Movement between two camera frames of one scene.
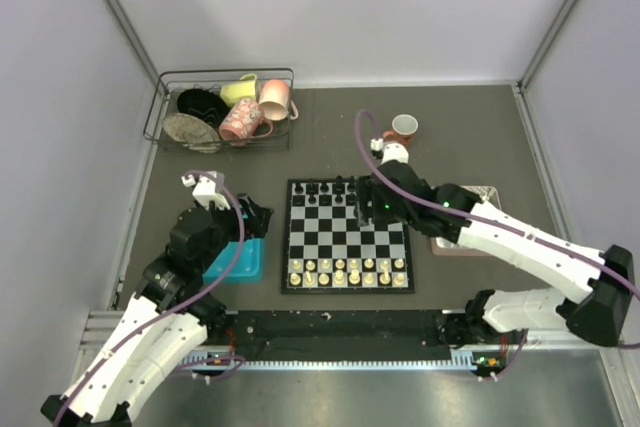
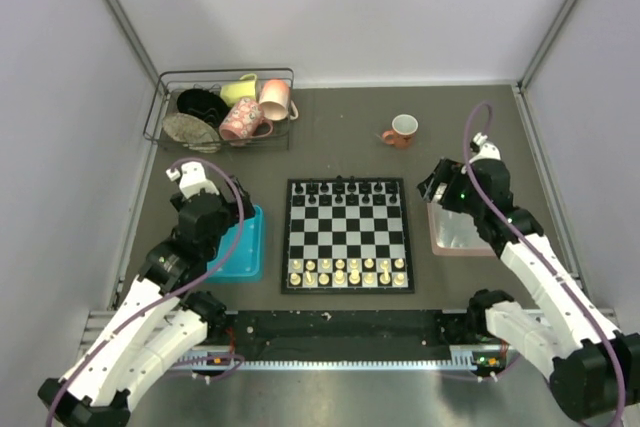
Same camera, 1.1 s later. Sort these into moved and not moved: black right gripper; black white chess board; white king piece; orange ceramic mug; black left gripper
Moved: black right gripper; black left gripper
Not moved: black white chess board; white king piece; orange ceramic mug
